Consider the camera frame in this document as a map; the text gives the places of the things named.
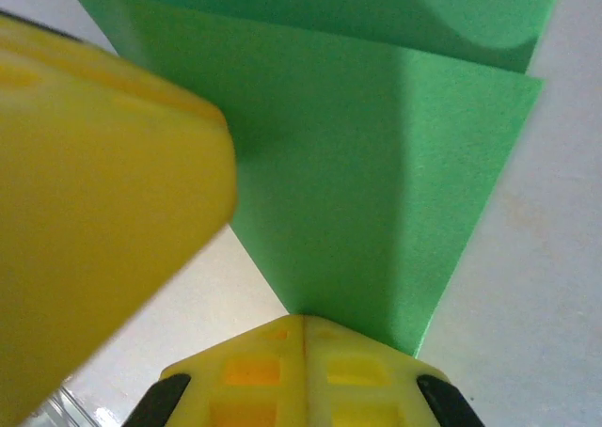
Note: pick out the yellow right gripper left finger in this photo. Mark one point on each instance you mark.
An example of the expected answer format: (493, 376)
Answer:
(254, 375)

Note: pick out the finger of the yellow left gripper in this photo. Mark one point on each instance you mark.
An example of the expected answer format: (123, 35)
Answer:
(94, 187)

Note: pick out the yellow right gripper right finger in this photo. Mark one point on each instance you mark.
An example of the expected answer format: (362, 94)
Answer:
(357, 375)

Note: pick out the green paper sheet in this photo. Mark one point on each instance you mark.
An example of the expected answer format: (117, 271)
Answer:
(329, 163)

